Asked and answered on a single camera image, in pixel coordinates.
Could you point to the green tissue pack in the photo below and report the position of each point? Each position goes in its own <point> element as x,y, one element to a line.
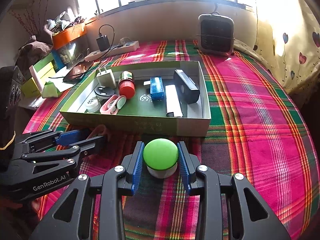
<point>50,91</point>

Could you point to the red cap medicine bottle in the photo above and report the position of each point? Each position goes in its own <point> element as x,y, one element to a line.
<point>126,85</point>

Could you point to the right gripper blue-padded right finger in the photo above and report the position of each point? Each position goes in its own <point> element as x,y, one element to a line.
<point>249,215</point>

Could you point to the orange storage bin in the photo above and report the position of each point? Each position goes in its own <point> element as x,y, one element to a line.
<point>68,35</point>

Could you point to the black smartphone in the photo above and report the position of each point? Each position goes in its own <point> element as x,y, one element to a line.
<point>77,73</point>

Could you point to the brown checked cloth bag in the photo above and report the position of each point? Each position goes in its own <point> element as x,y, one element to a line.
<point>36,48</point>

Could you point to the white usb wall charger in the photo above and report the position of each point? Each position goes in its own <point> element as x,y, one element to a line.
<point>106,78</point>

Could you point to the left hand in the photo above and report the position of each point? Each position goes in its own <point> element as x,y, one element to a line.
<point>9,204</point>

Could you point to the green top round container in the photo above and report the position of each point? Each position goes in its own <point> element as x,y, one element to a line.
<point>161,157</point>

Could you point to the white paper sheet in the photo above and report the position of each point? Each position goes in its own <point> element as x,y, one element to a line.
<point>35,102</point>

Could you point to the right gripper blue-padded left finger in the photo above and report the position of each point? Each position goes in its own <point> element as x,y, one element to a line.
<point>72,215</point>

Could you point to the yellow green boxes stack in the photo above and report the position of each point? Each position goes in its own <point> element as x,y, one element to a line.
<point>40,73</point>

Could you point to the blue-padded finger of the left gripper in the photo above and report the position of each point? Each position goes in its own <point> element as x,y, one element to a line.
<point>59,156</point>
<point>44,140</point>

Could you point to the black power adapter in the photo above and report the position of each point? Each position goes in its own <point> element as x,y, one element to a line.
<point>103,42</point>

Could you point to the blue translucent usb tester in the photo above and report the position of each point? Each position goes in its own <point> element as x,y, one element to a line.
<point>156,88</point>

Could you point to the silver black lighter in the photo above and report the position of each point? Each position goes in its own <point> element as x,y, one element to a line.
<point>172,102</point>

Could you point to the white power strip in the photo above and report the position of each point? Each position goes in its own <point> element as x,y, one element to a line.
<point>115,50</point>

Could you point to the black oval key fob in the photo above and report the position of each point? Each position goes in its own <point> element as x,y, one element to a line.
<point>104,93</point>

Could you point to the grey portable fan heater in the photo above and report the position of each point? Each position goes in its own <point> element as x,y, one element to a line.
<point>215,34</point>

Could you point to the heart pattern curtain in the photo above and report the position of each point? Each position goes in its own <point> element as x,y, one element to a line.
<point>288,39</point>

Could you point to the pink ear hook clip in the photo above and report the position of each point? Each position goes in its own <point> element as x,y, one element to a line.
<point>113,105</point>
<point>100,130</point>

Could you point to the black rectangular remote device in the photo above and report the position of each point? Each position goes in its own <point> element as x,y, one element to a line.
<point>186,87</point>

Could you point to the green cardboard box tray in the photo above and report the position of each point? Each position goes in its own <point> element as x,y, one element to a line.
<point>141,114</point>

